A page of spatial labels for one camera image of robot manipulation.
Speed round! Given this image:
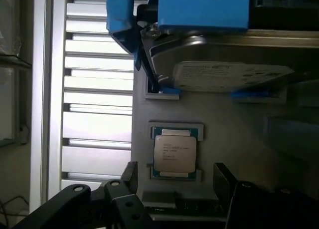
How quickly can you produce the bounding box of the silver CPU with green edge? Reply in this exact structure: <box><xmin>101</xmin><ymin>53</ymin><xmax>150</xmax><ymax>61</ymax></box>
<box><xmin>152</xmin><ymin>126</ymin><xmax>199</xmax><ymax>179</ymax></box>

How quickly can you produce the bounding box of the black graphics card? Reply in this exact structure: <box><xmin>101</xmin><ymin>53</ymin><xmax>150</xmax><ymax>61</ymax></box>
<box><xmin>147</xmin><ymin>199</ymin><xmax>229</xmax><ymax>218</ymax></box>

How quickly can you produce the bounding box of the grey parts rack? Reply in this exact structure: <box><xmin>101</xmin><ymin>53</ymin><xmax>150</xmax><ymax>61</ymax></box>
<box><xmin>131</xmin><ymin>29</ymin><xmax>319</xmax><ymax>221</ymax></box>

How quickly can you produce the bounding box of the metal slat table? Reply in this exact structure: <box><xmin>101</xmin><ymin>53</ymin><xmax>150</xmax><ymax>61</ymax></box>
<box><xmin>29</xmin><ymin>0</ymin><xmax>137</xmax><ymax>197</ymax></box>

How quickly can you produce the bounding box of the silver hard disk with label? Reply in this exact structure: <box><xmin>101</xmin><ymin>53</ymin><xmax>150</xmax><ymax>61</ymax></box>
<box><xmin>149</xmin><ymin>34</ymin><xmax>319</xmax><ymax>93</ymax></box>

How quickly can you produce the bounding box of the black wire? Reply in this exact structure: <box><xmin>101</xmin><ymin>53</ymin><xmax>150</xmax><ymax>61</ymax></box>
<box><xmin>0</xmin><ymin>196</ymin><xmax>31</xmax><ymax>229</ymax></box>

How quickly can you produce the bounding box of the blue disk bracket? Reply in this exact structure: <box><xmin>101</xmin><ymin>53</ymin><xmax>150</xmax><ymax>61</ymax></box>
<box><xmin>106</xmin><ymin>0</ymin><xmax>250</xmax><ymax>70</ymax></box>

